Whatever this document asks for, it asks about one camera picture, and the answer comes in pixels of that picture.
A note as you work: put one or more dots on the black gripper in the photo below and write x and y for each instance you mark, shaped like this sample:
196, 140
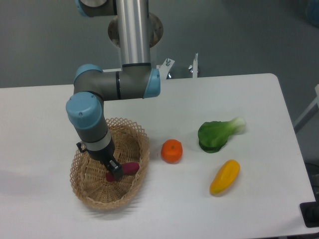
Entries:
106, 157

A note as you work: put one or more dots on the purple sweet potato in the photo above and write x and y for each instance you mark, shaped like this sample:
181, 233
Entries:
129, 168

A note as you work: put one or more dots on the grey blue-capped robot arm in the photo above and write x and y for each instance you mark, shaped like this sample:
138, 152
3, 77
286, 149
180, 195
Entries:
137, 79

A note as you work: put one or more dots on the woven wicker basket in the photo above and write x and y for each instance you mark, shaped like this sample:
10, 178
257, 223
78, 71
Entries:
88, 176

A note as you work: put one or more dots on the orange tangerine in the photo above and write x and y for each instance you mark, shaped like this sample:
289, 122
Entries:
171, 151

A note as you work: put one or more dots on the green bok choy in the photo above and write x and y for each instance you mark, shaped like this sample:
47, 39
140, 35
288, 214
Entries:
214, 135

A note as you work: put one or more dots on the yellow mango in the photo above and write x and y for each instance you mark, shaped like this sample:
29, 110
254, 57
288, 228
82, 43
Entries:
225, 177

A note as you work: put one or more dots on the black device table corner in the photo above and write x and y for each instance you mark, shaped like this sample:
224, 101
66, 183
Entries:
310, 213

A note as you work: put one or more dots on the white furniture leg right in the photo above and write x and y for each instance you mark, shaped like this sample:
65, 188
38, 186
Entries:
308, 113

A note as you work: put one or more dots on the white clamp bracket right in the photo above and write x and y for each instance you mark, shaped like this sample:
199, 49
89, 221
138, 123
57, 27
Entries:
165, 69

